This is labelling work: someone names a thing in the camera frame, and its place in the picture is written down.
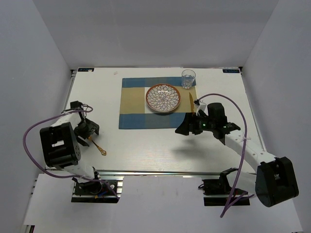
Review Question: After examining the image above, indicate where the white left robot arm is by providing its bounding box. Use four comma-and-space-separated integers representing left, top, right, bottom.
40, 101, 103, 194

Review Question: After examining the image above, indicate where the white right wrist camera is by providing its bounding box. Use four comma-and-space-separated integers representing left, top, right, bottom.
194, 100, 207, 116

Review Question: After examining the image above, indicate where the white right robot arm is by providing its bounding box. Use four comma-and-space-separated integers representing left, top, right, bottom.
175, 103, 299, 207

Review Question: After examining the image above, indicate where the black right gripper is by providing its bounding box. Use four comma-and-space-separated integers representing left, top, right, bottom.
175, 112, 215, 135

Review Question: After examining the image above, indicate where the blue label sticker left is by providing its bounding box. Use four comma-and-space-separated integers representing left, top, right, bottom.
77, 67, 94, 72

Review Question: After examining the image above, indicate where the blue label sticker right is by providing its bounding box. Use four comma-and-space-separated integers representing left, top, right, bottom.
223, 69, 240, 74

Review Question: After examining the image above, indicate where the clear drinking glass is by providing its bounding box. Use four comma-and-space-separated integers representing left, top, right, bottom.
182, 69, 196, 89

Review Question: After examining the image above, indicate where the blue yellow striped cloth placemat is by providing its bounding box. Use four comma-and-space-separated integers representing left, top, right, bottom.
119, 77, 197, 130

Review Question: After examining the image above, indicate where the blue label sticker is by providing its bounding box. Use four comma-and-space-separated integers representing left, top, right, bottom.
77, 67, 94, 72
223, 69, 240, 74

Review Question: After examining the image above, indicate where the gold fork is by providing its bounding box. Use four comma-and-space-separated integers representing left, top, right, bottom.
88, 136, 107, 156

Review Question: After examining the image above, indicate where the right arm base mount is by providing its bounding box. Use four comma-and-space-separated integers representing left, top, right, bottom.
198, 179, 250, 207

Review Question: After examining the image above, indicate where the gold knife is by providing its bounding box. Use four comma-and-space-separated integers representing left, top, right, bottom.
189, 93, 195, 114

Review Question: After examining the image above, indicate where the floral patterned ceramic plate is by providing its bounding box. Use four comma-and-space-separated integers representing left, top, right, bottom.
145, 83, 181, 113

